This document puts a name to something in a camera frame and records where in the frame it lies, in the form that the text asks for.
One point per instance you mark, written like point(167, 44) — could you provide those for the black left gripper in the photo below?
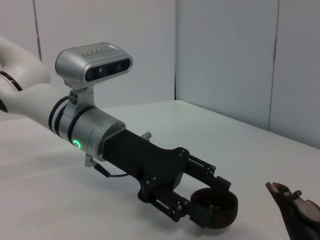
point(150, 162)

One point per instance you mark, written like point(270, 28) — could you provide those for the dark brown teacup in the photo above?
point(225, 212)

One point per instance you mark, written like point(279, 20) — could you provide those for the black round teapot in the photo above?
point(300, 220)

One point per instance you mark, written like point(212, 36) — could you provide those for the white and silver left arm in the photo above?
point(25, 100)

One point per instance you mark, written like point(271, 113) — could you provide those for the silver left gripper connector stub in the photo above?
point(146, 136)

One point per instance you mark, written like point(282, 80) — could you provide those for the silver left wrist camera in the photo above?
point(75, 65)

